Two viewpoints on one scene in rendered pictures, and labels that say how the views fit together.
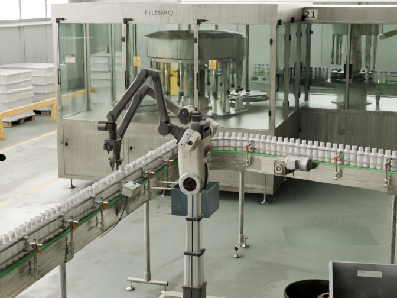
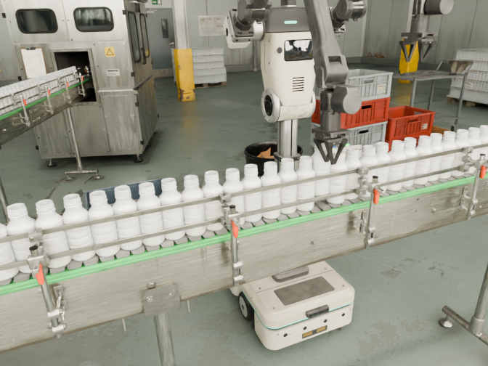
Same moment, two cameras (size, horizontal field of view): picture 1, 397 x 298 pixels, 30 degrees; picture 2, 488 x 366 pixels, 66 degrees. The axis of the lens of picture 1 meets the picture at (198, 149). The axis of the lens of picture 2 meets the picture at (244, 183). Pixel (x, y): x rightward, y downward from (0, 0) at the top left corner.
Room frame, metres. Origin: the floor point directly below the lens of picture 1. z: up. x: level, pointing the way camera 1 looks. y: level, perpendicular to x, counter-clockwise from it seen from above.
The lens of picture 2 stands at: (6.22, 1.27, 1.53)
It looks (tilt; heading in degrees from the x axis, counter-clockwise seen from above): 23 degrees down; 231
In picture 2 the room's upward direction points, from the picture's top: 2 degrees counter-clockwise
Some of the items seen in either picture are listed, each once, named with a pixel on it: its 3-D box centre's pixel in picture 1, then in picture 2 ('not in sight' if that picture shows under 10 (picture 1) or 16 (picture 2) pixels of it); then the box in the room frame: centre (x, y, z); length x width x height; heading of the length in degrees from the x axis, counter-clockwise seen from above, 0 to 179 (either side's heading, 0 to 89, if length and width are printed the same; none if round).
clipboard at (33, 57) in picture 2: not in sight; (33, 62); (5.27, -3.46, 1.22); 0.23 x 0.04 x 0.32; 145
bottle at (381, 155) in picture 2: (108, 188); (379, 167); (5.14, 0.64, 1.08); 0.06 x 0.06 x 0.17
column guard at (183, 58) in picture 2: not in sight; (184, 74); (1.75, -6.27, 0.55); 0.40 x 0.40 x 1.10; 73
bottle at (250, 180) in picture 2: (132, 173); (251, 192); (5.58, 0.51, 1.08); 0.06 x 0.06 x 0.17
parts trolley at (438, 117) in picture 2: not in sight; (424, 99); (0.81, -1.28, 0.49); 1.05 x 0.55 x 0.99; 163
